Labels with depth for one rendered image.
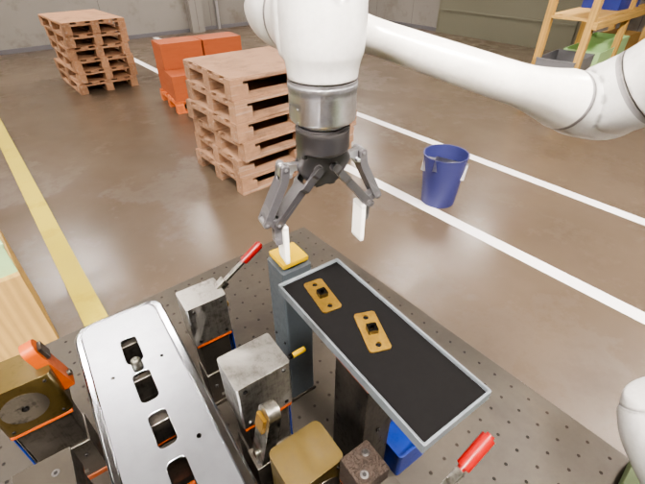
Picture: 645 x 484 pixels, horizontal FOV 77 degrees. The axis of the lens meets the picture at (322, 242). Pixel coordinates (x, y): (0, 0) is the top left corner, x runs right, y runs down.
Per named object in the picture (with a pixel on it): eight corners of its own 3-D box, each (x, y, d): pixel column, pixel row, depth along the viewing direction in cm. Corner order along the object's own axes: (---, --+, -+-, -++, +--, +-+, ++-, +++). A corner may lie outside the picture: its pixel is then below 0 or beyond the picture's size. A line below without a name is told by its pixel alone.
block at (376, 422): (329, 457, 95) (332, 328, 69) (356, 438, 99) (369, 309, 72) (356, 495, 89) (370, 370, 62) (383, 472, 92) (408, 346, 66)
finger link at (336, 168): (318, 159, 60) (324, 152, 60) (357, 197, 68) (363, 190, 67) (330, 170, 57) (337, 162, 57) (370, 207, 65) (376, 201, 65)
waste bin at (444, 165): (448, 218, 305) (460, 165, 279) (406, 205, 321) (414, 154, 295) (465, 196, 332) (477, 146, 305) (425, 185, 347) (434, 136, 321)
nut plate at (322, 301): (302, 284, 76) (302, 279, 75) (321, 278, 77) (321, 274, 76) (323, 314, 70) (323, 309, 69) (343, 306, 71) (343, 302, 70)
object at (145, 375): (157, 440, 99) (123, 367, 81) (178, 428, 101) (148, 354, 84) (164, 457, 95) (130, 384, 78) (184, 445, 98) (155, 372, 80)
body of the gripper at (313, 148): (336, 108, 59) (335, 166, 64) (282, 117, 56) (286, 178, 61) (364, 125, 53) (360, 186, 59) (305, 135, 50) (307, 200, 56)
